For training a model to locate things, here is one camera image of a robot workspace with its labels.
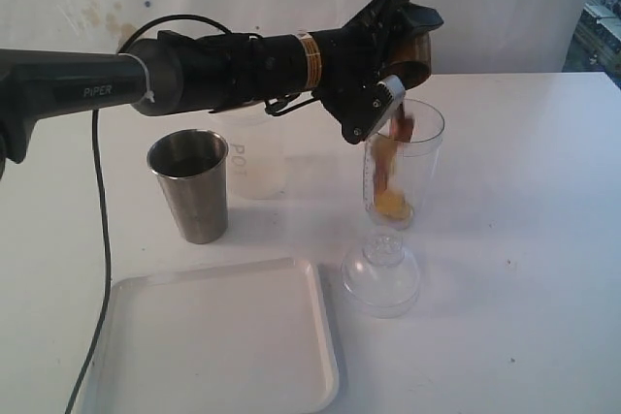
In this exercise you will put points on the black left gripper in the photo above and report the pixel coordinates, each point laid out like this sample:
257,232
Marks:
352,55

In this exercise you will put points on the brown wooden cup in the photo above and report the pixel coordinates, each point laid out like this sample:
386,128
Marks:
409,59

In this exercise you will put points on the brown chunks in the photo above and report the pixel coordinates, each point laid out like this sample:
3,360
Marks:
390,202

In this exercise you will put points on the stainless steel tumbler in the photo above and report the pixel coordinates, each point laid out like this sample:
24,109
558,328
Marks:
190,167

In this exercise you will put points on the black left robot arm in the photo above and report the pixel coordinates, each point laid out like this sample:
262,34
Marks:
166,75

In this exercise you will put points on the clear plastic shaker cup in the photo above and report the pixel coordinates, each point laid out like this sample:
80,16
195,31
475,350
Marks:
415,165

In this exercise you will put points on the clear dome shaker lid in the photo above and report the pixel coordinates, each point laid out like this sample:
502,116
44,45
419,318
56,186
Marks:
380,274

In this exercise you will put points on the translucent white plastic container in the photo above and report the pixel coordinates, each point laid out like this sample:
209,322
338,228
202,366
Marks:
255,163

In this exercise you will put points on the white square plastic tray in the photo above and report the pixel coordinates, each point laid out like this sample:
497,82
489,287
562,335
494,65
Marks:
245,338

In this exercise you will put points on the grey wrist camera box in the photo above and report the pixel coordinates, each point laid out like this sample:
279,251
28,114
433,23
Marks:
365,113

